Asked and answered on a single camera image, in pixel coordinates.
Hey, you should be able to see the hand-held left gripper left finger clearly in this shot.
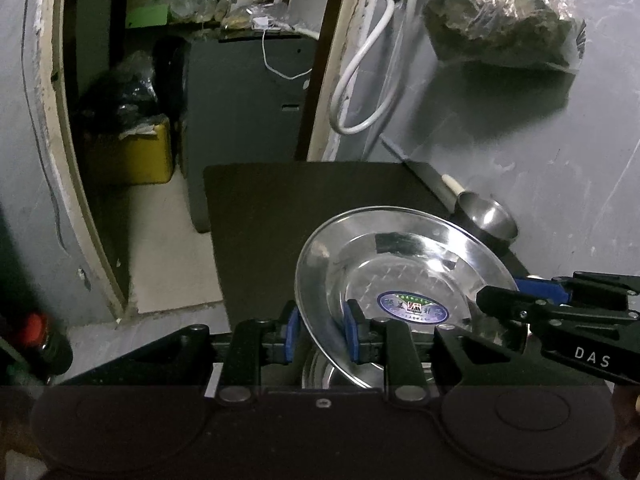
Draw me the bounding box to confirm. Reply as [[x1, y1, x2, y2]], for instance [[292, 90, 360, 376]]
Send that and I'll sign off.
[[132, 302, 303, 406]]

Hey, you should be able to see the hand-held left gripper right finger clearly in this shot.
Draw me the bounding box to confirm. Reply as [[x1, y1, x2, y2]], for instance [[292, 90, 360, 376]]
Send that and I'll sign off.
[[346, 299, 526, 406]]

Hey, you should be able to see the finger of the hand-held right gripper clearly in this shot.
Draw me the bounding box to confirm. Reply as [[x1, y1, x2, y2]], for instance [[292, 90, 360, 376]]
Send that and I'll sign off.
[[514, 276, 576, 306], [476, 285, 572, 333]]

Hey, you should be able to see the plain steel plate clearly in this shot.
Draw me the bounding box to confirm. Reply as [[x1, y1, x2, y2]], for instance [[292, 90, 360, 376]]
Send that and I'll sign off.
[[301, 347, 432, 391]]

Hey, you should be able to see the steel plate with blue sticker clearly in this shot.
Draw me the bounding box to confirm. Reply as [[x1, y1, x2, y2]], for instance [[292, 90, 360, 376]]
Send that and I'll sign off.
[[294, 205, 522, 390]]

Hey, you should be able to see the steel bowl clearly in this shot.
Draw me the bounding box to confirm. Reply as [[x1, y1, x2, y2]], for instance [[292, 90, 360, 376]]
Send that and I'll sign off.
[[454, 191, 519, 247]]

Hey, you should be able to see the dark grey cabinet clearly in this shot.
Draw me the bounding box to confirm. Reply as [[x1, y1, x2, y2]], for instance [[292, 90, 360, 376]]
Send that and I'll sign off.
[[184, 34, 321, 234]]

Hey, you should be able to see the yellow box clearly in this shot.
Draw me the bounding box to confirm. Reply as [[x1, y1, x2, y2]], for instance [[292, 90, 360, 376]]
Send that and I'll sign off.
[[84, 114, 174, 187]]

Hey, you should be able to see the red-capped bottle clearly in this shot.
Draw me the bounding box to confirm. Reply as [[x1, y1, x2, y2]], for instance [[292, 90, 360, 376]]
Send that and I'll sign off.
[[0, 311, 74, 387]]

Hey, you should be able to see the clear bag of dark contents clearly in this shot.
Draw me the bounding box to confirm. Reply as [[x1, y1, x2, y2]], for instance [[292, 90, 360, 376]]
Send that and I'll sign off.
[[421, 0, 587, 75]]

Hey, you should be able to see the black plastic bag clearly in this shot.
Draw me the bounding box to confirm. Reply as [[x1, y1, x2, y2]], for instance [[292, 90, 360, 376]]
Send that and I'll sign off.
[[79, 51, 172, 128]]

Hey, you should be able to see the pile of plastic packets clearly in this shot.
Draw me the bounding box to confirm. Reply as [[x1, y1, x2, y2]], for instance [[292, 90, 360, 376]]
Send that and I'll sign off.
[[169, 0, 293, 32]]

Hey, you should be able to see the green box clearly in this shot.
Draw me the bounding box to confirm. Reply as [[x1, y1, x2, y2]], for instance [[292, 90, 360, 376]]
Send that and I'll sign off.
[[124, 4, 172, 29]]

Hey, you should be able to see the white flexible hose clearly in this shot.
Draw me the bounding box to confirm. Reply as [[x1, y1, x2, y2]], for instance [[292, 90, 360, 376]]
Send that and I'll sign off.
[[329, 0, 437, 136]]

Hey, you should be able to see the wooden door frame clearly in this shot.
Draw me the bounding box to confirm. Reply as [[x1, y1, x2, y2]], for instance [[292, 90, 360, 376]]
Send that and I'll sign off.
[[39, 0, 362, 318]]

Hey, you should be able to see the thin white cable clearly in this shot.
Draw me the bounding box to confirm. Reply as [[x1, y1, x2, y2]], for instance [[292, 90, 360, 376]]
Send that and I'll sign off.
[[259, 10, 321, 82]]

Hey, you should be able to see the black wall cable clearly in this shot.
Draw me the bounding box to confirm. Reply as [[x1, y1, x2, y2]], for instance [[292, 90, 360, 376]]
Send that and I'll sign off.
[[21, 0, 69, 252]]

